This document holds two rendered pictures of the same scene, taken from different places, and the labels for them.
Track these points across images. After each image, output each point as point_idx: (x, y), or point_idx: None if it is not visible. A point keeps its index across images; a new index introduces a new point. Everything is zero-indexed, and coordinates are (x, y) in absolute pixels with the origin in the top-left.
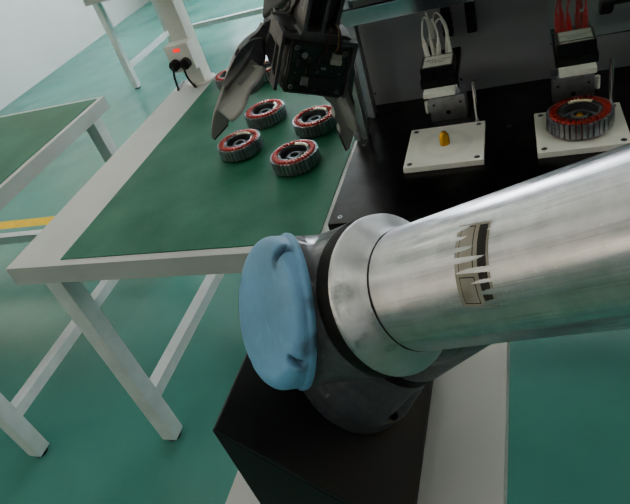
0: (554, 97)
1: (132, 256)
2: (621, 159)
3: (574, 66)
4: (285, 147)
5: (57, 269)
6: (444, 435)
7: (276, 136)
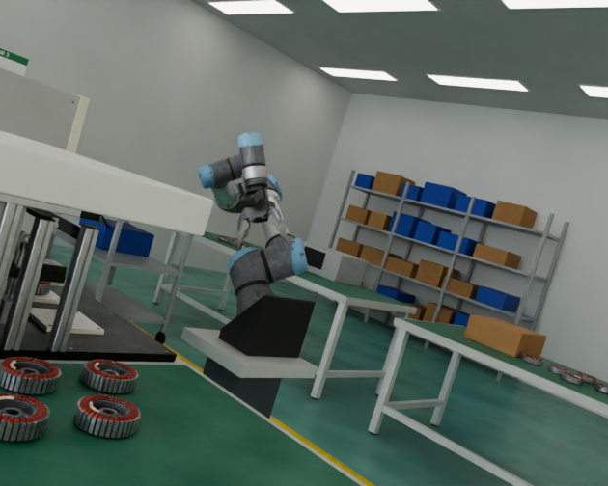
0: None
1: (295, 440)
2: (276, 207)
3: None
4: (107, 374)
5: None
6: None
7: (55, 409)
